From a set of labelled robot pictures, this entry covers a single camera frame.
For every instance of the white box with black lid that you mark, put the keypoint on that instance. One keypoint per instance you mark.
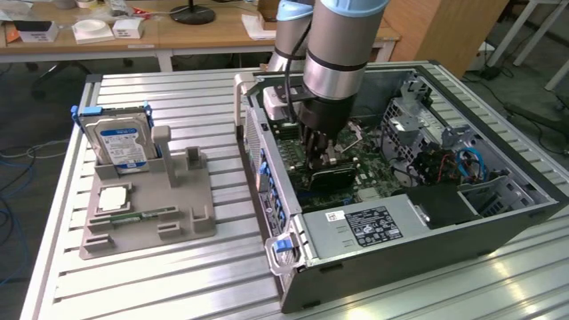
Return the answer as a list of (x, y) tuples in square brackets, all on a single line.
[(40, 35)]

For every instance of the brown cardboard box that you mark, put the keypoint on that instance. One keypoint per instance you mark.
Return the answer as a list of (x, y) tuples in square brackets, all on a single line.
[(266, 10)]

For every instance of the silver hard disk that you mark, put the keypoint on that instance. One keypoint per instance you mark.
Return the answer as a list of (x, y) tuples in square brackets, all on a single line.
[(120, 143)]

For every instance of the wooden cabinet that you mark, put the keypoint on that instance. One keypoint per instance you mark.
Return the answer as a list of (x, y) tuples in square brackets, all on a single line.
[(444, 33)]

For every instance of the metal socket cover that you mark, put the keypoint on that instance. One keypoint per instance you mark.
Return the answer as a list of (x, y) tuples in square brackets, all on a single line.
[(360, 140)]

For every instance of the blue case latch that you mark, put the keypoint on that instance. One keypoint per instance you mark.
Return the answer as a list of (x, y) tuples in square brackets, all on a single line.
[(281, 248)]

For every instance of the small white box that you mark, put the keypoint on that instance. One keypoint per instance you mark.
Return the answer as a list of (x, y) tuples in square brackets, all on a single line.
[(127, 30)]

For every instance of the green RAM stick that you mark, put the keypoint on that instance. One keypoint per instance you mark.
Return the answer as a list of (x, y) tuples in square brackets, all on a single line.
[(133, 216)]

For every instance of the black graphics card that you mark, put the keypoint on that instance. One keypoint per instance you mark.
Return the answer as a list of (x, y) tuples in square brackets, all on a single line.
[(333, 176)]

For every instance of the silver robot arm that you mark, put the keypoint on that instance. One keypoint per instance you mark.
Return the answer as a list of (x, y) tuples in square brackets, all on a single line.
[(337, 50)]

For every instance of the silver perforated drive cage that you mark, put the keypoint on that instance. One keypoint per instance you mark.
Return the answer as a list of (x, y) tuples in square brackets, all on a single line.
[(402, 133)]

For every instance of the black round lamp base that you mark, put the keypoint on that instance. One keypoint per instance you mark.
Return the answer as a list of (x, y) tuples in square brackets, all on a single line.
[(191, 15)]

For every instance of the white round holder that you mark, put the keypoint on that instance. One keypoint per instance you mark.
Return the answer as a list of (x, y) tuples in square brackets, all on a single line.
[(91, 31)]

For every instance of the blue disk caddy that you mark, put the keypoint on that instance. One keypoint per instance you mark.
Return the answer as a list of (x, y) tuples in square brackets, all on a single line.
[(91, 111)]

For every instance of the silver CPU chip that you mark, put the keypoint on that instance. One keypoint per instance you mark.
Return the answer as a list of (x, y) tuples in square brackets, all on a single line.
[(113, 199)]

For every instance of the white folded plastic part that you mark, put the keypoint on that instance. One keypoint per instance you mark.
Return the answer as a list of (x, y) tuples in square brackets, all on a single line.
[(254, 28)]

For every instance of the wooden desk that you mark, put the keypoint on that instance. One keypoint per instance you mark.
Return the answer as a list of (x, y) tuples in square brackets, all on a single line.
[(200, 36)]

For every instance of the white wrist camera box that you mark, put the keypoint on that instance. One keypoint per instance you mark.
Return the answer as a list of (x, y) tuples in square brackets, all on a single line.
[(276, 106)]

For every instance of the grey power supply unit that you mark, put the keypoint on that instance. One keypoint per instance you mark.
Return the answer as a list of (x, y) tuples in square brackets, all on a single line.
[(329, 240)]

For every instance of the white table frame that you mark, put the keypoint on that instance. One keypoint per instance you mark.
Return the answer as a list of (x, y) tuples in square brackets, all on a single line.
[(510, 33)]

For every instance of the green motherboard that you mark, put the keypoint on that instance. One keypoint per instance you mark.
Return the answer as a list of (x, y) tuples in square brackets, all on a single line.
[(373, 166)]

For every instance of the grey parts rack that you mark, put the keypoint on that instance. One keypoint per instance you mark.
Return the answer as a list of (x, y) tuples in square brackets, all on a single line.
[(147, 240)]

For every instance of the grey cup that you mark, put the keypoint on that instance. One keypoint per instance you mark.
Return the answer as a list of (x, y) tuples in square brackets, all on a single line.
[(65, 3)]

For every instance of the silver disk bay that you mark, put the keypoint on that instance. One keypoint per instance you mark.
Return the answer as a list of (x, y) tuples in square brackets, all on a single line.
[(510, 193)]

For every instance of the open dark PC case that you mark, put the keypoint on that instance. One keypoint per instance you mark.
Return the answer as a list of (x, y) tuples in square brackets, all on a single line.
[(400, 253)]

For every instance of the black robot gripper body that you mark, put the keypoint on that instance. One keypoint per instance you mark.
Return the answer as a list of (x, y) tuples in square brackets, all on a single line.
[(326, 115)]

